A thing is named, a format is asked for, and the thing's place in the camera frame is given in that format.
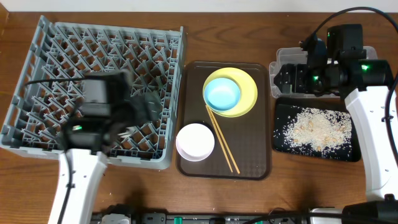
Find white cup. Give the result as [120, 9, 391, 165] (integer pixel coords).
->
[118, 126, 137, 138]

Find wooden chopstick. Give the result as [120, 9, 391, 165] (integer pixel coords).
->
[205, 105, 233, 173]
[215, 118, 241, 174]

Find black cable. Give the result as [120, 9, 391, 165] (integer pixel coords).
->
[23, 76, 85, 224]
[300, 6, 398, 166]

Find left black cable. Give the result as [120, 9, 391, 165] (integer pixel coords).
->
[23, 76, 85, 224]

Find clear plastic bin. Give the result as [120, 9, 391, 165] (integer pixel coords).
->
[269, 46, 380, 99]

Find right black cable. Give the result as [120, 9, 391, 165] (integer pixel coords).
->
[300, 6, 398, 166]

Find black waste tray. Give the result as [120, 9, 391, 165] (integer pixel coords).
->
[272, 98, 361, 162]

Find brown serving tray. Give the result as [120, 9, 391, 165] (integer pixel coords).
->
[177, 62, 272, 180]

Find light blue bowl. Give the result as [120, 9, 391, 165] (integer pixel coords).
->
[203, 78, 241, 112]

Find yellow round plate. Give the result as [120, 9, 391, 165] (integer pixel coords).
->
[203, 67, 258, 118]

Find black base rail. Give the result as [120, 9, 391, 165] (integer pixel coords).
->
[90, 203, 398, 224]

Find rice and food scraps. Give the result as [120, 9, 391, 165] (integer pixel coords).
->
[276, 106, 353, 156]

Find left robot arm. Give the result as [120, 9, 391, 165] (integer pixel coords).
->
[49, 70, 162, 223]

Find pink bowl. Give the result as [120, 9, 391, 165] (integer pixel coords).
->
[175, 123, 215, 162]

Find grey plastic dish rack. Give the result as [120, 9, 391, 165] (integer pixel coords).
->
[1, 17, 187, 170]

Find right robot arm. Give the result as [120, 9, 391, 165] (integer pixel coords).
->
[273, 24, 397, 222]

